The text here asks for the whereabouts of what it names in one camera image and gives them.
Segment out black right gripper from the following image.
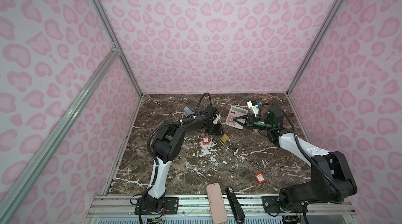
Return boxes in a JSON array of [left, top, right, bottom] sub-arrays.
[[235, 114, 275, 132]]

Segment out brass padlock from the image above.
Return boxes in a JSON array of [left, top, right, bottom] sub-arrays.
[[220, 135, 229, 143]]

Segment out red padlock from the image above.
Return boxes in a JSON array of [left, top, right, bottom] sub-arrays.
[[202, 137, 210, 145], [253, 162, 266, 184]]

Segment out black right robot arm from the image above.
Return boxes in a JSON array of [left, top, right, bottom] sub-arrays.
[[233, 104, 358, 211]]

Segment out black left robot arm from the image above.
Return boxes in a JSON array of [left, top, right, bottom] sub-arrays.
[[136, 105, 224, 215]]

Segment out pink calculator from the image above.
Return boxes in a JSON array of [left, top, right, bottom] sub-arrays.
[[225, 105, 248, 130]]

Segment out blue stapler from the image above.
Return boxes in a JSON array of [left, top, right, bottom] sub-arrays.
[[183, 107, 193, 117]]

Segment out pink case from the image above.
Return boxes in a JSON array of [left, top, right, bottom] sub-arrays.
[[206, 183, 228, 224]]

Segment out black stapler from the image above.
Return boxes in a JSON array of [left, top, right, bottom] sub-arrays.
[[225, 186, 245, 224]]

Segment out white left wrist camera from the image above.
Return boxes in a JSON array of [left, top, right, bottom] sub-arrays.
[[213, 114, 221, 124]]

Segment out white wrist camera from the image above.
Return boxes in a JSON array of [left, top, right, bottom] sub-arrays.
[[213, 114, 221, 124], [247, 100, 262, 118]]

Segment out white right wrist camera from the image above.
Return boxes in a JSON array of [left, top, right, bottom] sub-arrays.
[[247, 100, 262, 118]]

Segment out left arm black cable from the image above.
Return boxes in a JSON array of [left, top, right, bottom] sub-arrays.
[[194, 92, 213, 113]]

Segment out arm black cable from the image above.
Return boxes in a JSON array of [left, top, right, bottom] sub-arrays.
[[194, 92, 213, 113], [259, 102, 344, 204]]

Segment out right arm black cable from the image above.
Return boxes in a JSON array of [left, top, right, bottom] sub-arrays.
[[259, 102, 344, 204]]

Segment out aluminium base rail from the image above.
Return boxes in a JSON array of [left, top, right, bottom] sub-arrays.
[[84, 192, 360, 224]]

